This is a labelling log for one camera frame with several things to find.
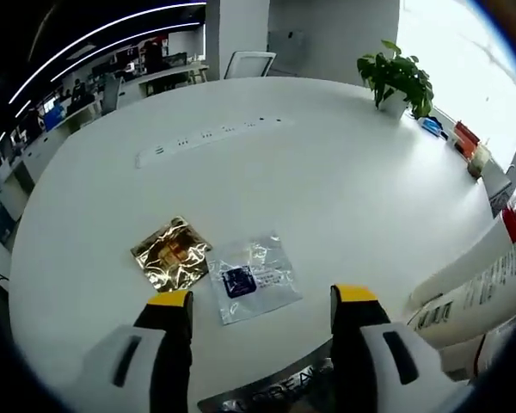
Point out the gold skincare sachet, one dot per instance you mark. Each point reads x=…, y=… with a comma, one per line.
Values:
x=172, y=254

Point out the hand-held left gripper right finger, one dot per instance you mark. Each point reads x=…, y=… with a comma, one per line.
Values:
x=370, y=357

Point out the white chair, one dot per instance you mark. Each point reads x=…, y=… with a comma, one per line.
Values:
x=249, y=64

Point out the blue crate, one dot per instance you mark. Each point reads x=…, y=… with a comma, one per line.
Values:
x=53, y=118

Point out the red box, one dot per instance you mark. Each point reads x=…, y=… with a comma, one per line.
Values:
x=466, y=137

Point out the white power strip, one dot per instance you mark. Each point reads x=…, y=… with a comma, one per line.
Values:
x=215, y=137

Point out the clear skincare sachet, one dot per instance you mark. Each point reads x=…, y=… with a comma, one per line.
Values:
x=253, y=279

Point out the small blue box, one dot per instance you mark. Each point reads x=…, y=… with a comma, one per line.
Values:
x=432, y=128

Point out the small white skincare pump bottle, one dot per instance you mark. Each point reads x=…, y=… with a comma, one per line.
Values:
x=464, y=292

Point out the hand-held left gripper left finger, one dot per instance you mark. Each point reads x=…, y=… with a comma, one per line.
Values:
x=124, y=365

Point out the potted green plant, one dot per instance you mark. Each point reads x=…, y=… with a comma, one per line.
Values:
x=397, y=77

